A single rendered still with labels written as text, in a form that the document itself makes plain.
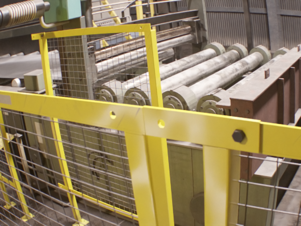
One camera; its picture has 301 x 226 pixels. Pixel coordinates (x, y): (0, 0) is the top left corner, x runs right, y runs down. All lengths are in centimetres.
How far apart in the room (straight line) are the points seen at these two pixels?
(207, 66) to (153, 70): 174
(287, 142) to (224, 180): 14
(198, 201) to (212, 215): 232
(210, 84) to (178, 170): 79
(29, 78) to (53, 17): 101
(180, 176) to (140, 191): 228
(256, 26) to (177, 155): 940
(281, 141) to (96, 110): 36
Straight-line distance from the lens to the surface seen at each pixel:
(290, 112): 350
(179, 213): 323
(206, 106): 268
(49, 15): 329
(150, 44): 220
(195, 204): 302
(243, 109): 240
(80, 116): 77
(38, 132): 416
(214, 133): 58
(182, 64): 413
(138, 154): 70
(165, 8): 592
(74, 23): 326
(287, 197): 378
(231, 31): 1239
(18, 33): 781
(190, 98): 285
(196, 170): 290
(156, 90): 226
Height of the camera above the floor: 205
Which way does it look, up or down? 20 degrees down
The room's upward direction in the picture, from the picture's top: 6 degrees counter-clockwise
